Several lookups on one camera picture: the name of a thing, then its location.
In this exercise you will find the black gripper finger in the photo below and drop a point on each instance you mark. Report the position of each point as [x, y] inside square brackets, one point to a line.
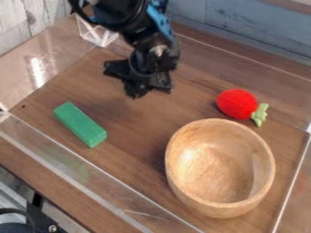
[136, 88]

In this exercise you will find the brown wooden bowl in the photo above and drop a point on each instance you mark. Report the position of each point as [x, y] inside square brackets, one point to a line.
[220, 167]

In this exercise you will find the clear acrylic front barrier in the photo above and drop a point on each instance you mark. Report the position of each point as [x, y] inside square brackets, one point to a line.
[94, 197]

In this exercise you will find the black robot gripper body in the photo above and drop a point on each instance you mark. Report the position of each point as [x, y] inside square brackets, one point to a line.
[144, 67]

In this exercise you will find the red plush strawberry toy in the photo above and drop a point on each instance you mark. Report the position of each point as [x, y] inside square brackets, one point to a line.
[239, 104]

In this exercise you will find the green rectangular block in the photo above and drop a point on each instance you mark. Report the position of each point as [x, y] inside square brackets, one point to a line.
[87, 130]

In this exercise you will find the black device lower left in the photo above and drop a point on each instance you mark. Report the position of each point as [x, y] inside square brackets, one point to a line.
[37, 221]

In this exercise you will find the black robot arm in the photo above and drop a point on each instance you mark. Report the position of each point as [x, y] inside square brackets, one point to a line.
[140, 21]

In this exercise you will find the clear acrylic corner bracket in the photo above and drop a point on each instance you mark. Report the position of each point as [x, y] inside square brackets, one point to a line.
[95, 34]

